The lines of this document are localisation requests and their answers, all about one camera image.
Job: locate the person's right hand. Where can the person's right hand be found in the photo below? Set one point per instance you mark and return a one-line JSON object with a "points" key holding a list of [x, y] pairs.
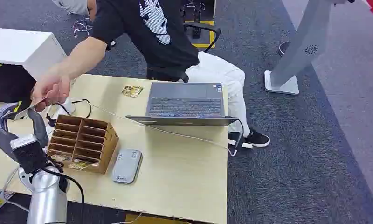
{"points": [[52, 88]]}

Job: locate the pale card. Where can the pale card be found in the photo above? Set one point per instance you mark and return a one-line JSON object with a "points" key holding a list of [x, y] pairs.
{"points": [[27, 109]]}

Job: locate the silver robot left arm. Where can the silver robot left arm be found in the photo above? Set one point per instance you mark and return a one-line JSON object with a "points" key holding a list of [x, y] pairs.
{"points": [[46, 198]]}

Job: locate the white power adapter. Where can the white power adapter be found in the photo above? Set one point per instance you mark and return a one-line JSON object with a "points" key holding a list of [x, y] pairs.
{"points": [[69, 106]]}

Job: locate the white cabinet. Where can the white cabinet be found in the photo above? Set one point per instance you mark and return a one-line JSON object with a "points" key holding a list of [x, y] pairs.
{"points": [[22, 46]]}

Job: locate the card in wooden box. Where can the card in wooden box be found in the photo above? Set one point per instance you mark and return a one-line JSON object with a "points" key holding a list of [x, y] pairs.
{"points": [[79, 166], [60, 157]]}

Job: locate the wooden card box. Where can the wooden card box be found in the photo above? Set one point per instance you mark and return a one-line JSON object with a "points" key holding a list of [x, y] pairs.
{"points": [[87, 145]]}

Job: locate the golden printed card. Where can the golden printed card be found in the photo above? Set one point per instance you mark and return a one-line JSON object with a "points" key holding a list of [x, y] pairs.
{"points": [[132, 91]]}

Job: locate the person in grey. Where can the person in grey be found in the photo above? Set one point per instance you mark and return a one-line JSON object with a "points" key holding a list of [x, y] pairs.
{"points": [[73, 5]]}

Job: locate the grey open laptop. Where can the grey open laptop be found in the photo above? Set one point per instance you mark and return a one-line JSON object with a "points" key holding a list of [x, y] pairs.
{"points": [[185, 103]]}

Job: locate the yellow sheet under desk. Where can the yellow sheet under desk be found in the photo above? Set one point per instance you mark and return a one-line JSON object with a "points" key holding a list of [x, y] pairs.
{"points": [[155, 220]]}

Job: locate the white plug under desk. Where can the white plug under desk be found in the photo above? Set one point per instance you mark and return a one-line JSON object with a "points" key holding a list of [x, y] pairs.
{"points": [[246, 145]]}

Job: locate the black round floor base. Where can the black round floor base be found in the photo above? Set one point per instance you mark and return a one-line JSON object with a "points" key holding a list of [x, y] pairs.
{"points": [[283, 48]]}

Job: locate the grey kiosk stand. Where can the grey kiosk stand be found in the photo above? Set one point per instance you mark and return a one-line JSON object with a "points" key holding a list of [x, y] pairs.
{"points": [[300, 46]]}

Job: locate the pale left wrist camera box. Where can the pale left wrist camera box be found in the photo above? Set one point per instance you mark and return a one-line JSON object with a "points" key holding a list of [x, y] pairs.
{"points": [[23, 141]]}

